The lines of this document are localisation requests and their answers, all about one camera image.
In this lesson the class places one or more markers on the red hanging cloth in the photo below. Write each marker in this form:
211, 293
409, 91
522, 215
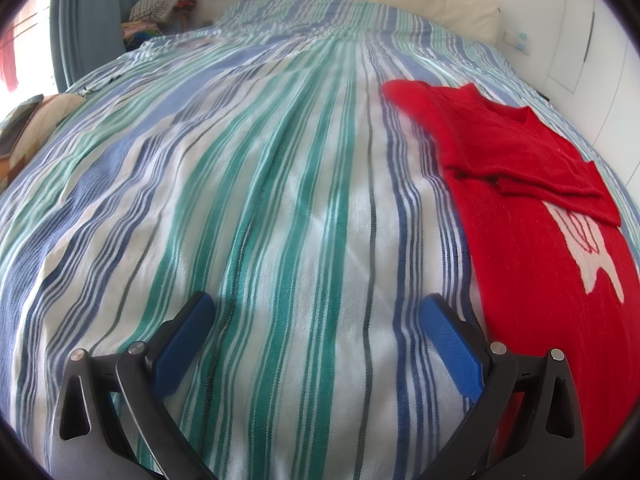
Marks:
9, 60

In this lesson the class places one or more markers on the striped bed sheet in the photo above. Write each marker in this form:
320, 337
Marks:
225, 185

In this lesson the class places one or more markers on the smartphone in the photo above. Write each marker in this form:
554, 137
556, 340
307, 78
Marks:
20, 125

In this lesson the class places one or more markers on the patterned cloth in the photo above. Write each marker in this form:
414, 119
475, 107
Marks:
55, 115

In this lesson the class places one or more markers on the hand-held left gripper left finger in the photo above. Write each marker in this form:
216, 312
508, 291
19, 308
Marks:
182, 340

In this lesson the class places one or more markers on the white wardrobe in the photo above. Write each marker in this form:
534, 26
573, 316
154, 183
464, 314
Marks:
595, 35

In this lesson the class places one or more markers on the blue curtain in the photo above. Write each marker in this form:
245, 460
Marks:
82, 20

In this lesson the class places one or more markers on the pile of clothes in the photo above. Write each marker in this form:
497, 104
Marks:
155, 10

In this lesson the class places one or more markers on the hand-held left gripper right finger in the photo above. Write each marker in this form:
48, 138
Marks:
450, 345

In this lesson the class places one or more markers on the red sweater with white print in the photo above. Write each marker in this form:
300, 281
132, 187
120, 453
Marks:
525, 260

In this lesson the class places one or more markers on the wall socket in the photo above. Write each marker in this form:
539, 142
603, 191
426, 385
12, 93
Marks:
517, 41

